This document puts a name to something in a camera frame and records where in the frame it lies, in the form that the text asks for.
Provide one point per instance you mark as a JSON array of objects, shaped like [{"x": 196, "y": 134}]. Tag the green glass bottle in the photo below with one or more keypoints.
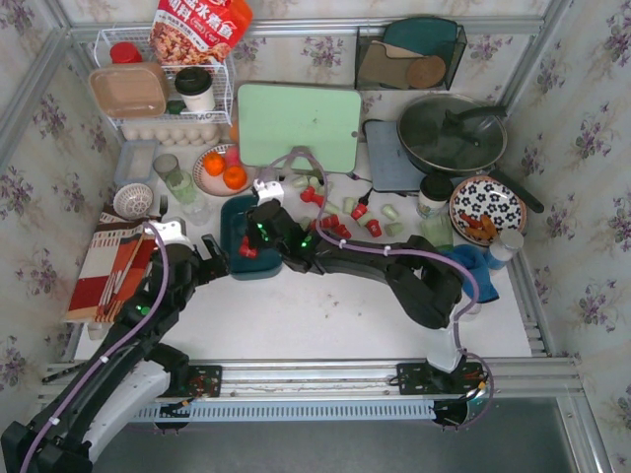
[{"x": 438, "y": 231}]

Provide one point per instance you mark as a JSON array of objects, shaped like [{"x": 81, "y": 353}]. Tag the green glass cup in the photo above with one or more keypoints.
[{"x": 178, "y": 181}]

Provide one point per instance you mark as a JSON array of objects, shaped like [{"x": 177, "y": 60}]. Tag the black pan with glass lid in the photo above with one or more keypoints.
[{"x": 458, "y": 136}]

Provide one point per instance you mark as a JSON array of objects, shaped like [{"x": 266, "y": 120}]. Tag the pink bowl with oranges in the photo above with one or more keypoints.
[{"x": 220, "y": 172}]

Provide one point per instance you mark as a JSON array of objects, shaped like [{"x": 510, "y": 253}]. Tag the red snack bag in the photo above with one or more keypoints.
[{"x": 198, "y": 32}]

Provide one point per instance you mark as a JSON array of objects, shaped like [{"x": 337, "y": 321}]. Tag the white cup black lid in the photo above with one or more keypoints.
[{"x": 194, "y": 84}]

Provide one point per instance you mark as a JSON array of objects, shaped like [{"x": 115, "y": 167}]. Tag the green cutting board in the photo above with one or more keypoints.
[{"x": 273, "y": 120}]

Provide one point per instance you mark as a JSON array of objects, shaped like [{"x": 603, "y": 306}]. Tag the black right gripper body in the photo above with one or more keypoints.
[{"x": 257, "y": 223}]

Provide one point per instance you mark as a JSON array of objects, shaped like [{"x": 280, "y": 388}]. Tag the blue cloth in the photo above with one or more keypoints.
[{"x": 472, "y": 258}]

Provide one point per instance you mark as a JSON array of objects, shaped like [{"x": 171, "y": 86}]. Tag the brown plastic lunch box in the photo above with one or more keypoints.
[{"x": 130, "y": 91}]

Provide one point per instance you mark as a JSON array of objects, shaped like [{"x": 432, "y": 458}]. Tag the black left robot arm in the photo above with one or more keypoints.
[{"x": 130, "y": 369}]

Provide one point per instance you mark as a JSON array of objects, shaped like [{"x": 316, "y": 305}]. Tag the floral patterned plate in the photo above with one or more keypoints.
[{"x": 481, "y": 207}]

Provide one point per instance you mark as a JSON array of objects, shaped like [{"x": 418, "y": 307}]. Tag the blue jar silver lid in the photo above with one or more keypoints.
[{"x": 503, "y": 248}]

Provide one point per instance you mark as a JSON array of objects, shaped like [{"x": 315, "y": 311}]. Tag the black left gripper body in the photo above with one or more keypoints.
[{"x": 212, "y": 266}]

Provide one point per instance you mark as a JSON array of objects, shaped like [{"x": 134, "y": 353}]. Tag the egg tray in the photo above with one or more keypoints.
[{"x": 169, "y": 135}]

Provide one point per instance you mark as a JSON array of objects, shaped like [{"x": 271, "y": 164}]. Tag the striped kitchen towel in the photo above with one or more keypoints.
[{"x": 117, "y": 259}]

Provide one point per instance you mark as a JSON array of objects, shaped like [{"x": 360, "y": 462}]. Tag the clear container blue lid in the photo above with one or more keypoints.
[{"x": 135, "y": 163}]

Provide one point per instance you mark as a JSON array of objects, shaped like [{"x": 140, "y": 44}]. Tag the white strainer basket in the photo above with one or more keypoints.
[{"x": 133, "y": 201}]

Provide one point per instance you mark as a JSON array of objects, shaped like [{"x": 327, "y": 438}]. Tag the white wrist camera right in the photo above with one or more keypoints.
[{"x": 267, "y": 191}]

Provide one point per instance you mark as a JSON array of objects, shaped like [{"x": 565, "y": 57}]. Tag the teal plastic storage basket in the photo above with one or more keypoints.
[{"x": 232, "y": 236}]

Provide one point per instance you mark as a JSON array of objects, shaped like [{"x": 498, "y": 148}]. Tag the black mesh organizer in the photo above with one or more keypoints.
[{"x": 413, "y": 54}]

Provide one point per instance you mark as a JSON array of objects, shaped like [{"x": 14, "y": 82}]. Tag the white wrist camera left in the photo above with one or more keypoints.
[{"x": 171, "y": 232}]

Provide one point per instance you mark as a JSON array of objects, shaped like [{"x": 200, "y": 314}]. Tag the silver fork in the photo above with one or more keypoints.
[{"x": 163, "y": 207}]

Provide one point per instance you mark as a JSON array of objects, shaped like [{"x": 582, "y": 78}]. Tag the red coffee capsule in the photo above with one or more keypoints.
[
  {"x": 248, "y": 252},
  {"x": 330, "y": 222}
]

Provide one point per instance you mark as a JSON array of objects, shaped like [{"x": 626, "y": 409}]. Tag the white jar black lid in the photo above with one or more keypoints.
[{"x": 435, "y": 191}]

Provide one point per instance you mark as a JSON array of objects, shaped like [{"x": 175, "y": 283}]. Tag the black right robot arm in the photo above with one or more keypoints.
[{"x": 427, "y": 284}]

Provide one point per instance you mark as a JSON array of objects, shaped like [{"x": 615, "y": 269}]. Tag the red capped jar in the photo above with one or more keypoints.
[{"x": 125, "y": 52}]

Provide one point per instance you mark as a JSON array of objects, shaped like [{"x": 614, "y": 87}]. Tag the grey induction cooker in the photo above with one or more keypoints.
[{"x": 390, "y": 168}]

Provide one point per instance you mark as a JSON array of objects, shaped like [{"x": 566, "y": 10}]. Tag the clear glass tumbler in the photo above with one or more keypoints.
[{"x": 198, "y": 212}]

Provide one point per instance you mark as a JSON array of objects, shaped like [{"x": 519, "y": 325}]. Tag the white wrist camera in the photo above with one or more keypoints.
[
  {"x": 171, "y": 232},
  {"x": 267, "y": 191}
]

